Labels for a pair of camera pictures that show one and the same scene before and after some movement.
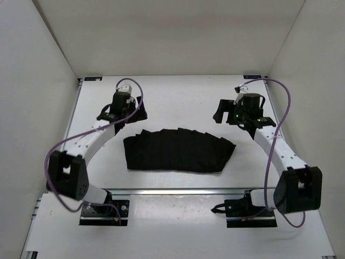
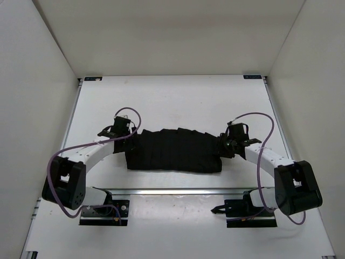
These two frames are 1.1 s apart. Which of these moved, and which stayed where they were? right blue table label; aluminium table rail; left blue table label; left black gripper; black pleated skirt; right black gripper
Moved: left black gripper; right black gripper
Stayed: right blue table label; black pleated skirt; left blue table label; aluminium table rail
